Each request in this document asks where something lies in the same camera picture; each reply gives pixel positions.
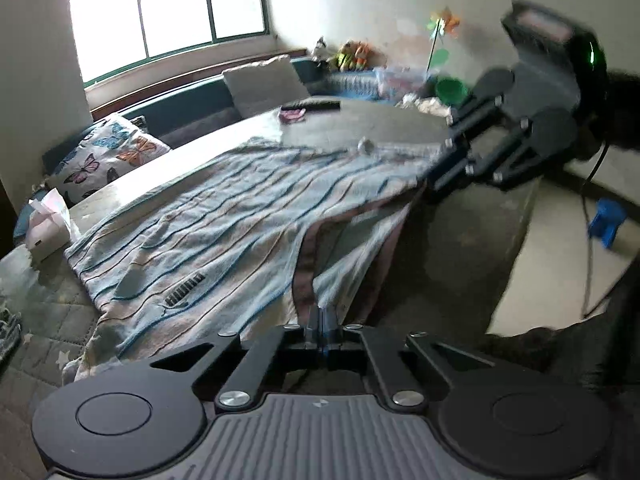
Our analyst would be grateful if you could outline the striped blue beige garment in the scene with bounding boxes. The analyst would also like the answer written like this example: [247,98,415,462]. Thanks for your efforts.
[62,138,442,382]

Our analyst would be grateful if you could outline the green plastic bucket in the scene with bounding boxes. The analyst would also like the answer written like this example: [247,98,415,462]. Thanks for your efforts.
[435,77,470,107]

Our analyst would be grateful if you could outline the white crumpled cloth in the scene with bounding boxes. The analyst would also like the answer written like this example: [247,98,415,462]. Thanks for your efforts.
[396,93,452,120]

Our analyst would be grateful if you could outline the colourful paper pinwheel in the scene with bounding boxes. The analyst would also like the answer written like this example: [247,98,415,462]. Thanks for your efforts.
[426,6,461,72]

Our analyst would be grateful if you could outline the clear plastic storage box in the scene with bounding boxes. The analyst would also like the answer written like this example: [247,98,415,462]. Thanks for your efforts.
[373,67,431,102]

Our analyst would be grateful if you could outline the blue plastic stool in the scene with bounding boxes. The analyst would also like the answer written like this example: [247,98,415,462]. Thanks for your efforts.
[588,198,628,249]

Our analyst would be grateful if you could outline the orange plush toy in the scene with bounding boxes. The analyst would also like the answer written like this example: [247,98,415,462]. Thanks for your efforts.
[354,42,371,72]

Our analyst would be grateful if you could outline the yellow green plush toy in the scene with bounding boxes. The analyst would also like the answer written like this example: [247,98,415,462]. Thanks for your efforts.
[334,40,359,72]

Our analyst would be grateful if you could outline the blue patterned gloves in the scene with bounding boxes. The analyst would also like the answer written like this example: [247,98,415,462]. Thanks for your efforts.
[0,307,22,363]

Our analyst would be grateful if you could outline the quilted star table cover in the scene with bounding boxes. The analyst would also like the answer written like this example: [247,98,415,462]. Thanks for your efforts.
[1,100,538,479]

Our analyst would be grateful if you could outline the black white plush toy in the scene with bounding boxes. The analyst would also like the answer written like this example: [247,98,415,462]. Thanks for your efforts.
[311,37,332,66]

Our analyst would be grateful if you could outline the black remote control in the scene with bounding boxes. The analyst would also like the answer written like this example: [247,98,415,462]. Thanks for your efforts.
[280,100,341,113]

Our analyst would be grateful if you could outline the white tissue box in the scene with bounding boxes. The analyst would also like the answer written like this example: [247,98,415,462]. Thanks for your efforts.
[25,188,80,263]

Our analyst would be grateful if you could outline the grey plain cushion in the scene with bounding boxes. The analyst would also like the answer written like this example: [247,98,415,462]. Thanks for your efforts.
[222,54,310,119]

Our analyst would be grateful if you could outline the butterfly print pillow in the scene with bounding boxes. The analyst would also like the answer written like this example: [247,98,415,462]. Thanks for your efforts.
[46,114,171,206]

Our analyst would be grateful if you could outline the blue sofa bench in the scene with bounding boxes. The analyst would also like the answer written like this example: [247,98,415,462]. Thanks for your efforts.
[13,56,381,241]

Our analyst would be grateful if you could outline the black cable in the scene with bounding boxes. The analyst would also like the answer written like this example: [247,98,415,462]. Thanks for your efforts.
[579,144,612,319]

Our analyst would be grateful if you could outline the window with green frame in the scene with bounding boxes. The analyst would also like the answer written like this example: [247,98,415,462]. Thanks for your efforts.
[70,0,270,84]

